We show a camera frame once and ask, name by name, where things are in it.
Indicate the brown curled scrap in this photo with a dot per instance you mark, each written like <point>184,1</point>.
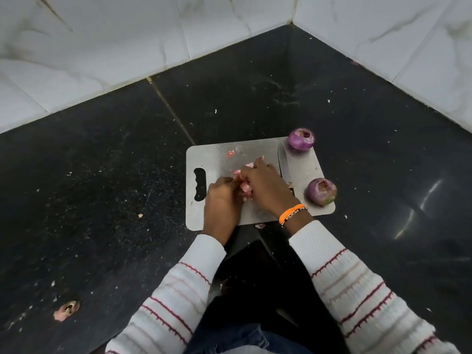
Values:
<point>66,310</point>

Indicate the person's left forearm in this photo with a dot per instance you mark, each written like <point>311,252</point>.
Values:
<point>177,302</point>

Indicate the steel cutting board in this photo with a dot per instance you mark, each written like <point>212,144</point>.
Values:
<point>214,154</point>

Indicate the red onion with dry roots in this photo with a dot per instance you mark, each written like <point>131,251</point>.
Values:
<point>322,193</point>

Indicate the pile of onion peels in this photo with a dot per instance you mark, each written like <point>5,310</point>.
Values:
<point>245,188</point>

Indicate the person's left hand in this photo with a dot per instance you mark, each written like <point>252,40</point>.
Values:
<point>221,210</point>

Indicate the person's right hand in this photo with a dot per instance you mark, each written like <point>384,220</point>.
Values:
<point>269,188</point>

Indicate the orange thread wristband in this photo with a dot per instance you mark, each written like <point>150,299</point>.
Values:
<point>291,211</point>

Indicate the person's right forearm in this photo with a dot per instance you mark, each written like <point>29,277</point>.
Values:
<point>354,291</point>

